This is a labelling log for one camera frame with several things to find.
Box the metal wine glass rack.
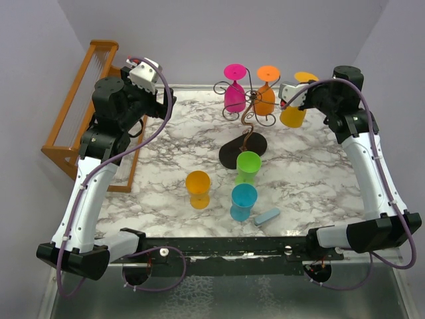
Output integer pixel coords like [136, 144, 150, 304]
[213, 65, 280, 169]

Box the blue wine glass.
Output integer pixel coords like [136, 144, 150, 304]
[230, 183, 258, 222]

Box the blue eraser block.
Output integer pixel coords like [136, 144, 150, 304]
[254, 208, 280, 227]

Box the green wine glass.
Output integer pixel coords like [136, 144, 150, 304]
[235, 151, 262, 185]

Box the yellow wine glass front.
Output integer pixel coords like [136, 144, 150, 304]
[185, 170, 211, 209]

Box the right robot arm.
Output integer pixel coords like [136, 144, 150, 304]
[304, 66, 422, 260]

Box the yellow wine glass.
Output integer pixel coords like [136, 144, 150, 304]
[185, 170, 211, 209]
[280, 71, 318, 128]

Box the wooden rack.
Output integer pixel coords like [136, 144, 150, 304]
[41, 40, 147, 193]

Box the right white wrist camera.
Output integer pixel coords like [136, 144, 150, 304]
[278, 82, 309, 110]

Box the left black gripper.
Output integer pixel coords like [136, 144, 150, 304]
[120, 67, 176, 130]

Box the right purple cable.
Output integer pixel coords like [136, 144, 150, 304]
[282, 78, 418, 290]

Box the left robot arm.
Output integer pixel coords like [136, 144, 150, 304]
[36, 76, 177, 280]

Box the black mounting frame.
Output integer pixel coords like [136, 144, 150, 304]
[117, 236, 343, 277]

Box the orange wine glass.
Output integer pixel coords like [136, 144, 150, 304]
[254, 65, 280, 116]

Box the pink wine glass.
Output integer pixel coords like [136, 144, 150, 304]
[224, 63, 247, 113]

